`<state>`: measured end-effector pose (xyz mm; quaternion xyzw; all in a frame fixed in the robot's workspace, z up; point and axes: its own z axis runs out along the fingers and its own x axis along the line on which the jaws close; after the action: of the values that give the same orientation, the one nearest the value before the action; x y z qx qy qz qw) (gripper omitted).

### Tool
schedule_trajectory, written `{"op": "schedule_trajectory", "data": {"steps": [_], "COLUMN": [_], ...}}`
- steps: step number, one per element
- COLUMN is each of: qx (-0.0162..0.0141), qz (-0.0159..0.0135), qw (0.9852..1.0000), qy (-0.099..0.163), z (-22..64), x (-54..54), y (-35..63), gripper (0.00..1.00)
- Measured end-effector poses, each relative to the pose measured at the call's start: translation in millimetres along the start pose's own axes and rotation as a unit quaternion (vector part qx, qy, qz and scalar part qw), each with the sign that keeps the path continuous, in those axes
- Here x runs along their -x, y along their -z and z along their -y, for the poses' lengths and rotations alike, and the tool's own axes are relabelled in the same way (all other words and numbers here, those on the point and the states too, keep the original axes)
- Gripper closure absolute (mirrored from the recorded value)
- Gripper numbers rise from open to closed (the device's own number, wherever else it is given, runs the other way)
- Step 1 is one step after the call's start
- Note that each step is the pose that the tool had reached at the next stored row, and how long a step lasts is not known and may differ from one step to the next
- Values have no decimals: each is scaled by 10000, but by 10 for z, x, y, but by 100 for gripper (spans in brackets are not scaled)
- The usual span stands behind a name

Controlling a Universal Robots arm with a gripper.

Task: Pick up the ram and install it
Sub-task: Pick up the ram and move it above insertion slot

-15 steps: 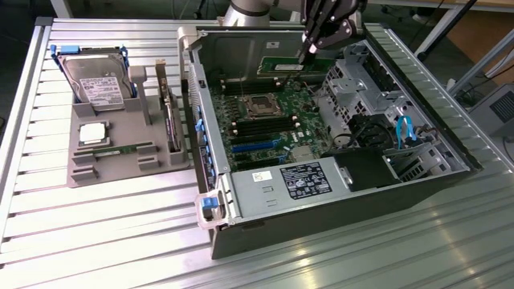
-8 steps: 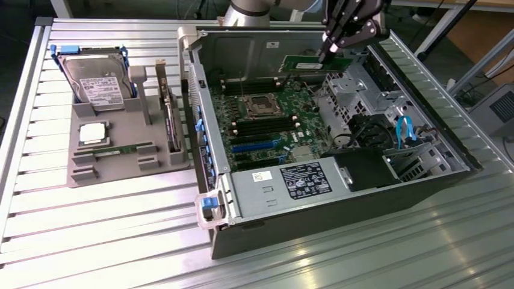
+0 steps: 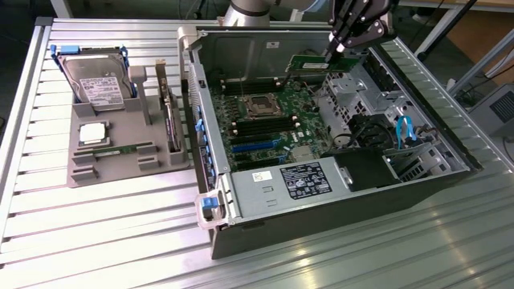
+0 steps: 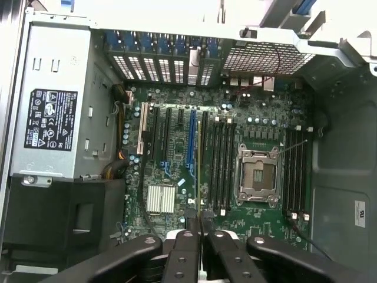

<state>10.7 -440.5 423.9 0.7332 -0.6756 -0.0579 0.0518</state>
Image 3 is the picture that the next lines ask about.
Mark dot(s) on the metal CPU socket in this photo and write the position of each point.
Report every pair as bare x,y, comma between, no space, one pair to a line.
258,106

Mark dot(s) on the graphics card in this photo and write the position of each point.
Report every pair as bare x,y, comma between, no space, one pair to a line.
169,108

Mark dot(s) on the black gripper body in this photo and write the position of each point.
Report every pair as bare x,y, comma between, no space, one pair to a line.
360,12

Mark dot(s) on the black expansion slot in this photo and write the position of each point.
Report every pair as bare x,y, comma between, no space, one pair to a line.
257,159

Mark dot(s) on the grey parts rack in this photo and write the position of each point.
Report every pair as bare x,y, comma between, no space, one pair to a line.
121,168

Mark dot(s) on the blue expansion slot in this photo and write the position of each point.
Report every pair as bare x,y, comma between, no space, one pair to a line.
257,144

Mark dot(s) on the grey power supply unit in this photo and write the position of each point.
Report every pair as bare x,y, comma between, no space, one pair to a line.
281,186

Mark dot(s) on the green RAM stick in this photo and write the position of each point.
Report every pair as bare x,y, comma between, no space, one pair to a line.
321,64
109,150

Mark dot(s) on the black open PC case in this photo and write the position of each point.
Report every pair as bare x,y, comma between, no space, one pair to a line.
329,228

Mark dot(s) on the green motherboard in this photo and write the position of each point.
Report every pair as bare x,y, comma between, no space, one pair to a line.
277,126

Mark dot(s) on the silver CPU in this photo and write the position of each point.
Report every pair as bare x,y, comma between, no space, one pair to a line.
93,132

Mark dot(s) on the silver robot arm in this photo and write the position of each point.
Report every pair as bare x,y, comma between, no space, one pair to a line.
245,12

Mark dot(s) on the blue case latch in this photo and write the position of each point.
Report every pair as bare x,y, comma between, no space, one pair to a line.
208,203

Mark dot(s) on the hard disk in blue caddy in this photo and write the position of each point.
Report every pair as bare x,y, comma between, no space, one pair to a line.
97,81

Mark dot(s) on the metal disk bay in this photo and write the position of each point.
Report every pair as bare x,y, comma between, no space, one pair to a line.
353,90

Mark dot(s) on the grey computer tower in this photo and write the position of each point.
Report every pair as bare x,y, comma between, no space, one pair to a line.
496,105

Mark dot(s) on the black RAM slot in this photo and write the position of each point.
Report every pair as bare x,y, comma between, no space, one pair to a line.
264,120
265,124
249,82
252,89
250,85
269,129

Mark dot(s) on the wooden desk with metal legs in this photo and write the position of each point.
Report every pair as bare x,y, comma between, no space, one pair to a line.
471,21

